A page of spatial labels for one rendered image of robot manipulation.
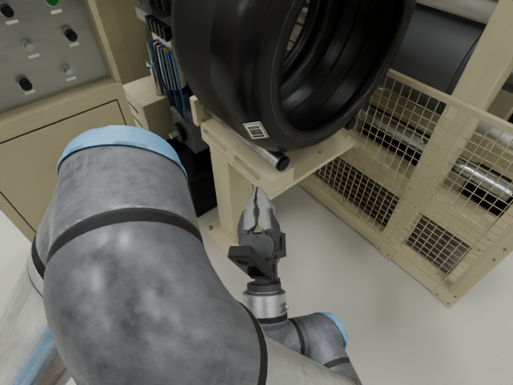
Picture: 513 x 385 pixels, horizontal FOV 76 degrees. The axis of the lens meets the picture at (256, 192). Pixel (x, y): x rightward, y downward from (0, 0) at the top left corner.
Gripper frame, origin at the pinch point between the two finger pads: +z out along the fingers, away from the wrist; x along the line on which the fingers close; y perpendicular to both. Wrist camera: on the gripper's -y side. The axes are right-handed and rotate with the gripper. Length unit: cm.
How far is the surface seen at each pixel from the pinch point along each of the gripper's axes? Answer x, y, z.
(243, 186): -36, 72, 12
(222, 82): -2.5, -8.9, 20.7
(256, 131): 0.0, 1.6, 13.6
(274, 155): -2.3, 19.0, 11.7
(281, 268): -30, 99, -28
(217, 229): -65, 98, -8
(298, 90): 0, 38, 36
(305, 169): 1.9, 35.1, 9.9
